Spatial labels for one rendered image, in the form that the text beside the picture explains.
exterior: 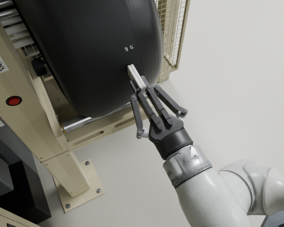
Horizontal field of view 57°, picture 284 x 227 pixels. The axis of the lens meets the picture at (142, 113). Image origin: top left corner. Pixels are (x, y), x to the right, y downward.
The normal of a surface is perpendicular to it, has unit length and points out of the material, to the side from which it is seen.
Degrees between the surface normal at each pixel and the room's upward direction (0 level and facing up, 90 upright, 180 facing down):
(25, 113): 90
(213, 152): 0
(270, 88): 0
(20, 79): 90
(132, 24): 58
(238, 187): 38
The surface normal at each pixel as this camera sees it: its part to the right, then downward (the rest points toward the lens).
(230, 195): 0.60, -0.58
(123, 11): 0.39, 0.25
